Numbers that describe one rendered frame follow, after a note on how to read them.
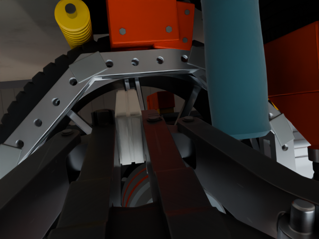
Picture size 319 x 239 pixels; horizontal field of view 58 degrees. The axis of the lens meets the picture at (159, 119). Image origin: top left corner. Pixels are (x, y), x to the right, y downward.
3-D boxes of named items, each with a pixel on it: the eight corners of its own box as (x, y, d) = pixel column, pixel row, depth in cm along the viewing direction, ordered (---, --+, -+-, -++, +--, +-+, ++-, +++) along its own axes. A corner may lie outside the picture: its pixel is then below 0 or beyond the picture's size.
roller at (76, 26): (71, 38, 75) (73, 61, 75) (49, -10, 46) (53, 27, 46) (94, 37, 76) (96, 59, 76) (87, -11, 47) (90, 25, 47)
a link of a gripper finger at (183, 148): (144, 137, 14) (202, 131, 15) (138, 109, 19) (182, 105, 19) (146, 164, 15) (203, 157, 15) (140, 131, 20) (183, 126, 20)
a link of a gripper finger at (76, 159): (119, 168, 15) (59, 175, 14) (119, 133, 19) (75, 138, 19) (116, 141, 14) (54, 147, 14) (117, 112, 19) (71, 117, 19)
